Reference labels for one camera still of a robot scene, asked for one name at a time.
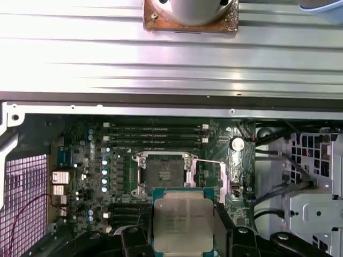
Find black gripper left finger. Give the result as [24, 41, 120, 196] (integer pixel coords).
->
[76, 225, 154, 257]

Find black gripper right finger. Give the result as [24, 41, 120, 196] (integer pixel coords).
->
[227, 226, 310, 257]

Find silver CPU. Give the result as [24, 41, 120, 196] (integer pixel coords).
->
[151, 187, 217, 254]

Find black RAM slot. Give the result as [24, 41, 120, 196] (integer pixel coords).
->
[109, 208, 234, 215]
[109, 202, 234, 209]
[109, 220, 234, 228]
[109, 125, 205, 132]
[109, 214, 234, 221]
[109, 138, 205, 145]
[109, 131, 205, 138]
[109, 144, 205, 151]

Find CPU socket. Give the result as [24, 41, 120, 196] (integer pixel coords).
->
[131, 150, 199, 199]

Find metal socket cover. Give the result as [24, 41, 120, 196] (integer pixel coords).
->
[184, 157, 229, 203]

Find metal drive cage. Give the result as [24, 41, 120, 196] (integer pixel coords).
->
[267, 128, 343, 257]

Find silver coin battery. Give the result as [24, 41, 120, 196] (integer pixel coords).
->
[230, 136, 245, 151]

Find blue VGA port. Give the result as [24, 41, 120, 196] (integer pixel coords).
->
[57, 146, 75, 167]

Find ventilation grille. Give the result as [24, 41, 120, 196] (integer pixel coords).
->
[0, 153, 50, 257]

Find green motherboard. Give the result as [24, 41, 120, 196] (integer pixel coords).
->
[49, 119, 257, 241]

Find black open PC case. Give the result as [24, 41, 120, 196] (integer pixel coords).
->
[0, 92, 343, 257]

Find black cable bundle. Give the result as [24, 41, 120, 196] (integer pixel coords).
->
[250, 122, 317, 226]

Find wire locking lever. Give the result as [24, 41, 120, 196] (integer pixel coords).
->
[190, 158, 226, 164]

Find brown square base plate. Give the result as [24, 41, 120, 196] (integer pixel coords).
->
[142, 0, 240, 35]

